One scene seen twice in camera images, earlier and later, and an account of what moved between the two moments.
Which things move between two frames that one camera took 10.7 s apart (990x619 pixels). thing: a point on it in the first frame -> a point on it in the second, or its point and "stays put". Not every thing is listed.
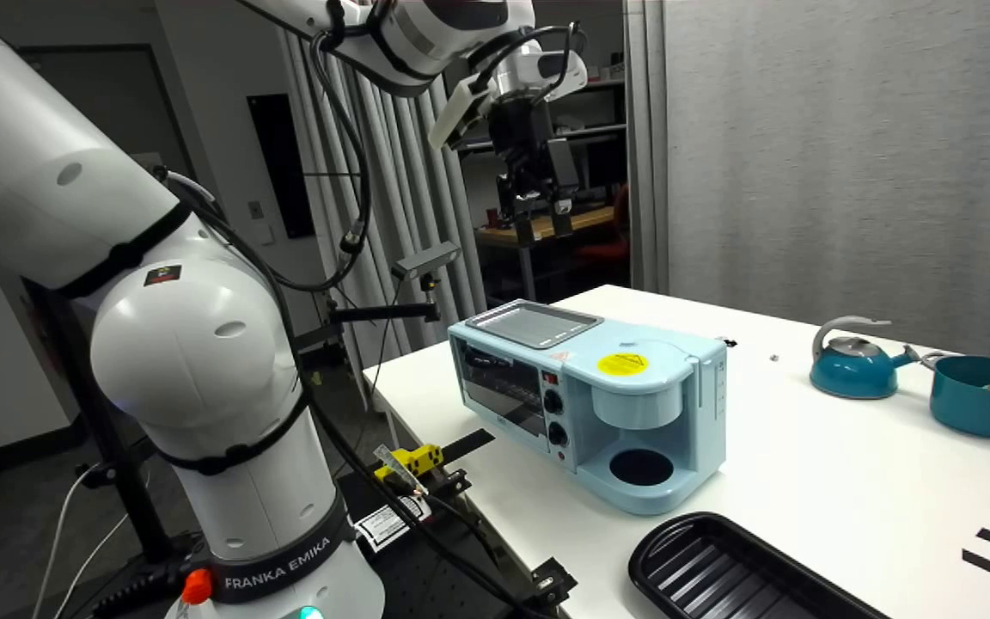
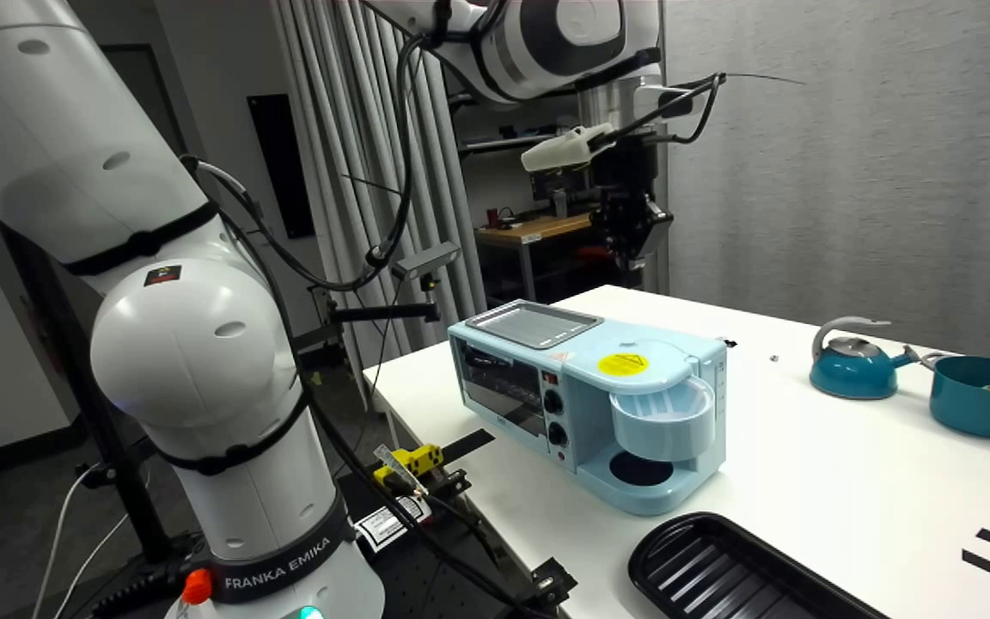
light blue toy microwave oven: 642,419 stays put
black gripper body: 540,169 -> 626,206
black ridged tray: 707,565 stays put
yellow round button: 622,367 stays put
